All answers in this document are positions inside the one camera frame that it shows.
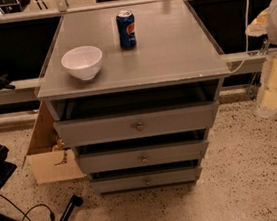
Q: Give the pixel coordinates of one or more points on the cardboard box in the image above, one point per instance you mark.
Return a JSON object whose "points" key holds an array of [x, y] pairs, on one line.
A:
{"points": [[49, 159]]}

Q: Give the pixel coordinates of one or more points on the white bowl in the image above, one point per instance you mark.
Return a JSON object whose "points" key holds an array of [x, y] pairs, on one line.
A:
{"points": [[83, 62]]}

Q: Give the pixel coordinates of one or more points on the grey bottom drawer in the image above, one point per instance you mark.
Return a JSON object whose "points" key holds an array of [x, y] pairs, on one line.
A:
{"points": [[147, 180]]}

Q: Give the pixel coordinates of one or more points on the grey drawer cabinet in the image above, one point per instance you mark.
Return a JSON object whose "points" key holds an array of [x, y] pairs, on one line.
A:
{"points": [[173, 65]]}

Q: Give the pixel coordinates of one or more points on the grey drawer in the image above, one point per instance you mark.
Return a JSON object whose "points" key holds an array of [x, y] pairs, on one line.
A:
{"points": [[147, 180], [79, 132], [144, 156]]}

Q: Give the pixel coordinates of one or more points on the grey middle drawer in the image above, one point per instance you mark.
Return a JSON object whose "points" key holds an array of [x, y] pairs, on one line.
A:
{"points": [[144, 156]]}

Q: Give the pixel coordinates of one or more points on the blue pepsi can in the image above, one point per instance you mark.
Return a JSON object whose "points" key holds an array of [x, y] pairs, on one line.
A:
{"points": [[125, 26]]}

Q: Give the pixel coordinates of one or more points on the grey top drawer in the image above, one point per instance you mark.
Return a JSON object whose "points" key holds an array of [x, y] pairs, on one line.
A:
{"points": [[79, 132]]}

